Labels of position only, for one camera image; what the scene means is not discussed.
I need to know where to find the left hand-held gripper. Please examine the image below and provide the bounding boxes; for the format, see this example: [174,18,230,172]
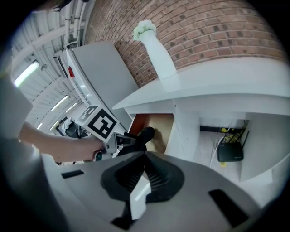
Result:
[77,105,138,161]

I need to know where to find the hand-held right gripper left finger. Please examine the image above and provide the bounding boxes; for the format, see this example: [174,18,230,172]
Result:
[48,151,146,232]

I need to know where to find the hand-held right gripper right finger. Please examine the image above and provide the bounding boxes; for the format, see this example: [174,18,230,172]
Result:
[135,151,263,232]

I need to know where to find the wooden drawer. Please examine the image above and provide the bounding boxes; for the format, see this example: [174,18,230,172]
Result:
[128,113,175,156]

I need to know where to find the person's left forearm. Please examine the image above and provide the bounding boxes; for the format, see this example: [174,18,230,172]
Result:
[19,122,80,163]

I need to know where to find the white desk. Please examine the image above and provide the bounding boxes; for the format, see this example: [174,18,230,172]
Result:
[112,56,290,184]

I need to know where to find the person's left hand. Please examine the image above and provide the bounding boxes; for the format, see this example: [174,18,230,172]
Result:
[78,136,107,162]

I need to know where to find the black router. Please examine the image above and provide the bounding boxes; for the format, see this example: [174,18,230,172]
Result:
[217,130,250,163]

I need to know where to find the black office chair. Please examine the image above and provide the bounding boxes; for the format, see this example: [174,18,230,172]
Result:
[65,123,80,138]

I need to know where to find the white ceiling light tube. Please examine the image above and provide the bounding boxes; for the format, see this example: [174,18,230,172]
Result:
[51,94,70,111]
[13,60,41,88]
[65,102,78,113]

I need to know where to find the grey refrigerator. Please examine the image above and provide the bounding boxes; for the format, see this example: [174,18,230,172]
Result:
[65,41,139,134]

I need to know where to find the white ribbed vase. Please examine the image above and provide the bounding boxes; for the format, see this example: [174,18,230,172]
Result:
[138,30,178,80]

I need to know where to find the white ceiling pipes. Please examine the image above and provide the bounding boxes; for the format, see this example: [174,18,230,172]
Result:
[64,0,84,45]

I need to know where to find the white power cable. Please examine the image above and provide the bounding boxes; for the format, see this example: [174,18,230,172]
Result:
[209,126,228,169]

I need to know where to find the yellow black cable bundle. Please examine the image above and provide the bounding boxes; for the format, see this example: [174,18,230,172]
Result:
[218,126,247,142]

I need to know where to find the white wall air conditioner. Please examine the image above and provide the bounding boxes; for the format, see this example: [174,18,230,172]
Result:
[53,54,68,79]

